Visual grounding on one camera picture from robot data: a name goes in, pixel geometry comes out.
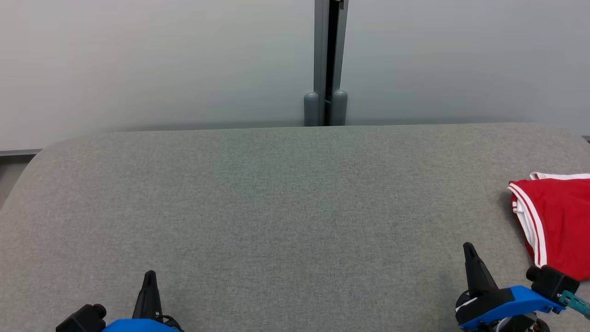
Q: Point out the grey cylinder door stop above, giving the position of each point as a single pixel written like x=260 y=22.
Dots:
x=311 y=109
x=339 y=108

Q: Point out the red white numbered jersey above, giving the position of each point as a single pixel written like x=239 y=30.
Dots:
x=562 y=221

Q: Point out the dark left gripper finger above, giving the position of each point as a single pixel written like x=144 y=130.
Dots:
x=148 y=297

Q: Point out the red garment stack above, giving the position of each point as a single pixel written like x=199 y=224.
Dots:
x=553 y=175

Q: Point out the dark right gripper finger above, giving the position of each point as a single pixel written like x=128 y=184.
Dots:
x=477 y=272

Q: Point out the grey vertical door frame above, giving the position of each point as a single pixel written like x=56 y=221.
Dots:
x=321 y=46

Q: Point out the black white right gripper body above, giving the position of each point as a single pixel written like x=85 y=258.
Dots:
x=479 y=304

